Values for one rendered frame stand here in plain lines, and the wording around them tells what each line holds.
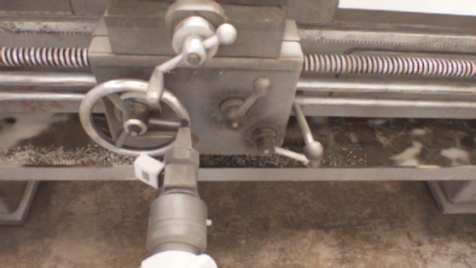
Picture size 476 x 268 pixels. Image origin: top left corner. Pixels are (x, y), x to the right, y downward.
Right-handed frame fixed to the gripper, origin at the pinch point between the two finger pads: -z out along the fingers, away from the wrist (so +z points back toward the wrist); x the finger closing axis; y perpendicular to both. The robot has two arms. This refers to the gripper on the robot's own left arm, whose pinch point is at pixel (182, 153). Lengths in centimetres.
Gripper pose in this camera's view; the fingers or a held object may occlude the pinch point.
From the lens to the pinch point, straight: 64.4
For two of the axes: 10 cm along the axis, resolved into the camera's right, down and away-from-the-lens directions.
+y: -9.9, -0.5, -1.3
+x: 1.3, -6.6, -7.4
